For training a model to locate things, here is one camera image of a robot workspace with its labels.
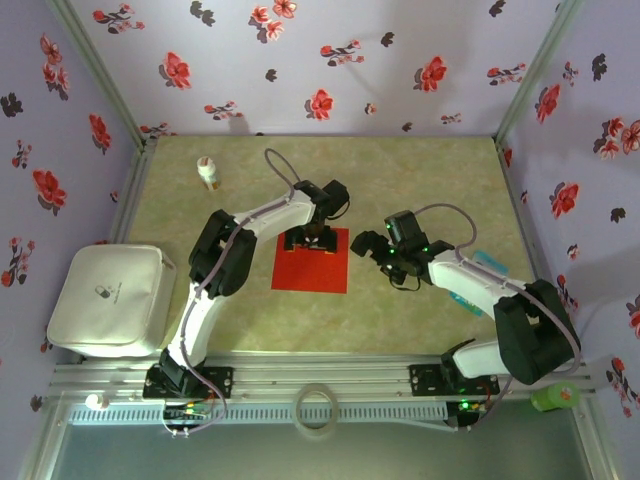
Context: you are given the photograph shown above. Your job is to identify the teal packet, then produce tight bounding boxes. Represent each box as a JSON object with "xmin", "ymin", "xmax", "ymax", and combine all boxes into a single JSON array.
[{"xmin": 448, "ymin": 249, "xmax": 509, "ymax": 317}]

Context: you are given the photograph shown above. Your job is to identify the white zip pouch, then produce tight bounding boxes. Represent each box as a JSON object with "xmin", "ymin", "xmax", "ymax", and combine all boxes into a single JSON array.
[{"xmin": 46, "ymin": 243, "xmax": 179, "ymax": 359}]

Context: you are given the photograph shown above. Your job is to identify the red paper sheet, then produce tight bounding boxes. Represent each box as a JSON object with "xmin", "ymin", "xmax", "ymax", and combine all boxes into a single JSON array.
[{"xmin": 271, "ymin": 227, "xmax": 350, "ymax": 295}]

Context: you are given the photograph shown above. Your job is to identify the long aluminium mounting rail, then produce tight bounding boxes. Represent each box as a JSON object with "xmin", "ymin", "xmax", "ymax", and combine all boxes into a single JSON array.
[{"xmin": 48, "ymin": 354, "xmax": 599, "ymax": 401}]

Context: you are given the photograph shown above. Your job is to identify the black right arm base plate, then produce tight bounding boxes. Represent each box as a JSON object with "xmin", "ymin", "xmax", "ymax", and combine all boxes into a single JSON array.
[{"xmin": 408, "ymin": 363, "xmax": 501, "ymax": 400}]

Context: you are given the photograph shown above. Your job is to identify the aluminium frame post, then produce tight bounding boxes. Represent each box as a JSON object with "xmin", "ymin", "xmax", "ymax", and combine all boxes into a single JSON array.
[
  {"xmin": 47, "ymin": 0, "xmax": 151, "ymax": 146},
  {"xmin": 494, "ymin": 0, "xmax": 586, "ymax": 144}
]

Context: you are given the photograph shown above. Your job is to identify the aluminium frame bar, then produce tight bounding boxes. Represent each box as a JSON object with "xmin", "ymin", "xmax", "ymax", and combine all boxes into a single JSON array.
[
  {"xmin": 17, "ymin": 394, "xmax": 67, "ymax": 480},
  {"xmin": 573, "ymin": 399, "xmax": 621, "ymax": 480}
]

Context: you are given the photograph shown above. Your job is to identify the green cylindrical container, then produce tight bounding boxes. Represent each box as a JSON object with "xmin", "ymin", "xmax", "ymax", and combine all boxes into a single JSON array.
[{"xmin": 530, "ymin": 382, "xmax": 581, "ymax": 413}]

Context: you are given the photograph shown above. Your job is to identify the aluminium table side rail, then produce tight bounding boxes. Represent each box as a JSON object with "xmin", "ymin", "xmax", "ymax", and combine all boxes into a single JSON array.
[
  {"xmin": 494, "ymin": 137, "xmax": 576, "ymax": 359},
  {"xmin": 108, "ymin": 138, "xmax": 157, "ymax": 246}
]

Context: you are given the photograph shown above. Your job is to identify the grey slotted cable duct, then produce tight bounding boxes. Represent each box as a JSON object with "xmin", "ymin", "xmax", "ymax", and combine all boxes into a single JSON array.
[{"xmin": 67, "ymin": 402, "xmax": 449, "ymax": 426}]

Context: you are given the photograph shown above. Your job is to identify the clear tape roll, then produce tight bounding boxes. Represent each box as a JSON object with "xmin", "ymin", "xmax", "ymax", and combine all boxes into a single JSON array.
[{"xmin": 293, "ymin": 383, "xmax": 341, "ymax": 441}]

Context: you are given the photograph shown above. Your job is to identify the white pill bottle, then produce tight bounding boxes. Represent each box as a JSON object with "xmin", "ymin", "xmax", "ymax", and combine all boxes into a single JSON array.
[{"xmin": 196, "ymin": 156, "xmax": 221, "ymax": 192}]

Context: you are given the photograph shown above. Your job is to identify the grey right arm cable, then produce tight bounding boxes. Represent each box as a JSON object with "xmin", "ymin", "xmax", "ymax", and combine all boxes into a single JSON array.
[{"xmin": 412, "ymin": 202, "xmax": 584, "ymax": 434}]

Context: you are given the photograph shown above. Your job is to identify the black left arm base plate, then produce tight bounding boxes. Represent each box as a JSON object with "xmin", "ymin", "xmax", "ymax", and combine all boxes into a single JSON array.
[{"xmin": 143, "ymin": 364, "xmax": 235, "ymax": 400}]

